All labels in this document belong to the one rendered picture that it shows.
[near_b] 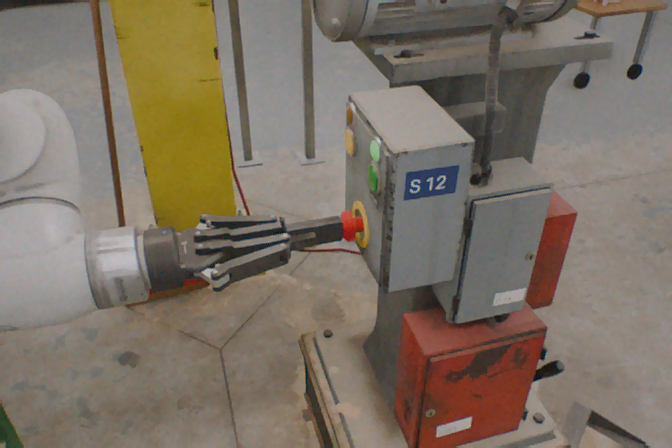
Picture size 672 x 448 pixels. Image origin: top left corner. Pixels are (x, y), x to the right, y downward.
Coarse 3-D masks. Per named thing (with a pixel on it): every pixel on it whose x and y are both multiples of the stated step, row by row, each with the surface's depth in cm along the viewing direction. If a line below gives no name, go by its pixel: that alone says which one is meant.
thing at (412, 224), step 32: (352, 96) 73; (384, 96) 73; (416, 96) 73; (352, 128) 73; (384, 128) 66; (416, 128) 66; (448, 128) 66; (352, 160) 75; (384, 160) 63; (416, 160) 63; (448, 160) 64; (352, 192) 78; (384, 192) 65; (416, 192) 65; (448, 192) 66; (384, 224) 68; (416, 224) 68; (448, 224) 69; (384, 256) 70; (416, 256) 71; (448, 256) 72; (384, 288) 73
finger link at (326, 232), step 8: (312, 224) 74; (320, 224) 74; (328, 224) 74; (336, 224) 74; (288, 232) 73; (296, 232) 73; (304, 232) 73; (320, 232) 74; (328, 232) 74; (336, 232) 75; (320, 240) 75; (328, 240) 75; (336, 240) 75
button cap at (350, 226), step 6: (342, 216) 75; (348, 216) 74; (342, 222) 74; (348, 222) 74; (354, 222) 74; (360, 222) 75; (342, 228) 75; (348, 228) 74; (354, 228) 74; (360, 228) 75; (342, 234) 75; (348, 234) 74; (354, 234) 74; (348, 240) 75; (354, 240) 75
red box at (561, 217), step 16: (560, 208) 112; (544, 224) 110; (560, 224) 111; (544, 240) 113; (560, 240) 114; (544, 256) 115; (560, 256) 117; (544, 272) 118; (560, 272) 120; (528, 288) 119; (544, 288) 121; (528, 304) 122; (544, 304) 124
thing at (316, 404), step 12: (312, 372) 152; (312, 384) 149; (312, 396) 164; (312, 408) 168; (324, 408) 143; (312, 420) 166; (324, 420) 141; (324, 432) 154; (324, 444) 158; (336, 444) 135
